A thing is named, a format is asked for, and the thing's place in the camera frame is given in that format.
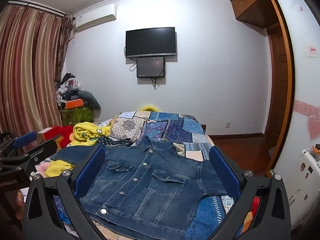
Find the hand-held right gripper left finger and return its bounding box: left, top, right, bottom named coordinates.
left=22, top=145, right=107, bottom=240

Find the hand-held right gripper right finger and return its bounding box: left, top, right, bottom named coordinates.
left=207, top=145, right=292, bottom=240

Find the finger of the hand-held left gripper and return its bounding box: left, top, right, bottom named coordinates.
left=0, top=131, right=38, bottom=158
left=0, top=134, right=63, bottom=175

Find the blue denim jacket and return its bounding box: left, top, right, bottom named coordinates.
left=52, top=134, right=227, bottom=240

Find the pile of mixed clothes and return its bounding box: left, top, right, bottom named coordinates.
left=55, top=73, right=83, bottom=106

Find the person's left hand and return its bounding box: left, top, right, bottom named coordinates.
left=15, top=190, right=26, bottom=222

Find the pink cloth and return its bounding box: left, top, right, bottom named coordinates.
left=35, top=164, right=52, bottom=178

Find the plain yellow cloth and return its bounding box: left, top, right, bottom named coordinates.
left=45, top=159, right=75, bottom=178

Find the red plush garment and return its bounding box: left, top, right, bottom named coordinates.
left=44, top=125, right=75, bottom=148

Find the yellow cartoon print cloth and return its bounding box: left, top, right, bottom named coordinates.
left=68, top=121, right=112, bottom=147

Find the dark polka dot cloth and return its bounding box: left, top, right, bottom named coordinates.
left=96, top=135, right=134, bottom=148

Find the tan colourful fleece blanket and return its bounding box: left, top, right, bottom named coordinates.
left=246, top=195, right=262, bottom=233

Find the green patterned storage box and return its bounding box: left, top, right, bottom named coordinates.
left=60, top=105, right=95, bottom=127

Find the orange box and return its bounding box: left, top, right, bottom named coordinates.
left=65, top=98, right=84, bottom=109

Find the blue patchwork quilt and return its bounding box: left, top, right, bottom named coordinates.
left=51, top=110, right=250, bottom=240

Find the dark green cushion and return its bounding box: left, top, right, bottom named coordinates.
left=78, top=90, right=101, bottom=112

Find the striped red beige curtain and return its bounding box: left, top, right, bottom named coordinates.
left=0, top=4, right=73, bottom=142

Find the white refrigerator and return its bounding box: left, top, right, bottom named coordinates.
left=282, top=148, right=320, bottom=231

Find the yellow plush object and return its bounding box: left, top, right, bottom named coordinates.
left=139, top=104, right=161, bottom=112

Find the wooden door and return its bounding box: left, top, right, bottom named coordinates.
left=264, top=22, right=296, bottom=178

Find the white sliding door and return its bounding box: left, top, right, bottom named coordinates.
left=274, top=0, right=320, bottom=180

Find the white air conditioner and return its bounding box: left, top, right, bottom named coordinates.
left=74, top=3, right=118, bottom=33

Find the red and white sticker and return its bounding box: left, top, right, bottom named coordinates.
left=305, top=44, right=319, bottom=57

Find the wooden overhead cabinet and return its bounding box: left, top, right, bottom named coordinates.
left=230, top=0, right=286, bottom=30

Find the small black wall monitor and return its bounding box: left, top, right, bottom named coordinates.
left=136, top=57, right=166, bottom=78

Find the white curtain rail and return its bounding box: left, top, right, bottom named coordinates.
left=7, top=0, right=67, bottom=16

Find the black wall television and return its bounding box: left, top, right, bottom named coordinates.
left=125, top=27, right=177, bottom=59

